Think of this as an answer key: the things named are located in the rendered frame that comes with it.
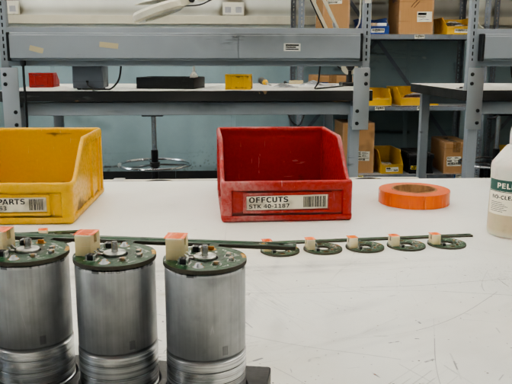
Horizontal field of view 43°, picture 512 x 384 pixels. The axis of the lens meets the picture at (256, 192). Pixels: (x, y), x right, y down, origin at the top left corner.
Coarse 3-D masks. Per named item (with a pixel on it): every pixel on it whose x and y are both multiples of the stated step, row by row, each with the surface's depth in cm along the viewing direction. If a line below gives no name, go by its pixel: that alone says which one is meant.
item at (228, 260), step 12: (192, 252) 20; (216, 252) 20; (228, 252) 20; (240, 252) 20; (168, 264) 19; (180, 264) 19; (192, 264) 19; (204, 264) 19; (216, 264) 19; (228, 264) 19; (240, 264) 19
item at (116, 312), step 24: (96, 288) 19; (120, 288) 19; (144, 288) 20; (96, 312) 19; (120, 312) 19; (144, 312) 20; (96, 336) 19; (120, 336) 19; (144, 336) 20; (96, 360) 19; (120, 360) 19; (144, 360) 20
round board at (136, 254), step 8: (104, 248) 21; (128, 248) 21; (136, 248) 21; (144, 248) 21; (152, 248) 21; (72, 256) 20; (80, 256) 20; (88, 256) 19; (96, 256) 19; (128, 256) 20; (136, 256) 20; (144, 256) 20; (152, 256) 20; (80, 264) 19; (88, 264) 19; (96, 264) 19; (104, 264) 19; (112, 264) 19; (120, 264) 19; (128, 264) 19; (136, 264) 19; (144, 264) 19
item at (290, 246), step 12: (60, 240) 22; (72, 240) 22; (108, 240) 22; (120, 240) 22; (132, 240) 22; (144, 240) 22; (156, 240) 22; (192, 240) 22; (204, 240) 22; (216, 240) 22; (228, 240) 22
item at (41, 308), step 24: (48, 264) 20; (0, 288) 19; (24, 288) 19; (48, 288) 20; (0, 312) 20; (24, 312) 20; (48, 312) 20; (0, 336) 20; (24, 336) 20; (48, 336) 20; (72, 336) 21; (0, 360) 20; (24, 360) 20; (48, 360) 20; (72, 360) 21
